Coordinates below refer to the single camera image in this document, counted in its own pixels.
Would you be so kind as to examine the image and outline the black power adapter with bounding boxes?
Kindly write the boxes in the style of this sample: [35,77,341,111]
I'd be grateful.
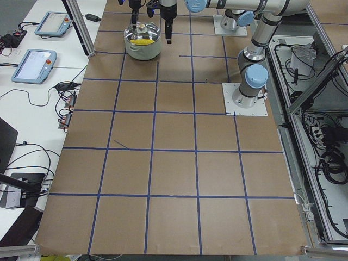
[85,13,101,22]

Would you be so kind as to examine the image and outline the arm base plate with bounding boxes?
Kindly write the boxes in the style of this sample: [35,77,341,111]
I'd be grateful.
[213,15,248,37]
[222,83,268,116]

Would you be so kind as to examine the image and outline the pale green steel pot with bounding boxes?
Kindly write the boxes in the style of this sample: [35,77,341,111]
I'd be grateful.
[123,22,161,61]

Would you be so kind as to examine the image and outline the upper teach pendant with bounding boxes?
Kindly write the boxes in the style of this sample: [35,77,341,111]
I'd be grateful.
[34,11,71,37]

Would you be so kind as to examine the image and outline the yellow corn cob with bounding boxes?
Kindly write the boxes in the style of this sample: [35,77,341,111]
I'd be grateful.
[130,39,155,46]

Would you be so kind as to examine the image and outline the teach pendant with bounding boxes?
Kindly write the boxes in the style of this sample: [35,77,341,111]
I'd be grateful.
[34,11,71,37]
[11,49,57,84]

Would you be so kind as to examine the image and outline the glass pot lid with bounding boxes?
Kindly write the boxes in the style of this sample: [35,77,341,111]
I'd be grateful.
[124,22,160,44]

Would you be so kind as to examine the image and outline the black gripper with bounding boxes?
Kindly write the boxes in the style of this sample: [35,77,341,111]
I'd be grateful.
[128,0,177,44]

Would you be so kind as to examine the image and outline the aluminium frame post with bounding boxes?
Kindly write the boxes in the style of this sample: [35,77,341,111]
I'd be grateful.
[62,0,95,57]

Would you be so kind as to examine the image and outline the lower teach pendant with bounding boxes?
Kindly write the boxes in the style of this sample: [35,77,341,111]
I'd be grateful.
[11,49,57,84]

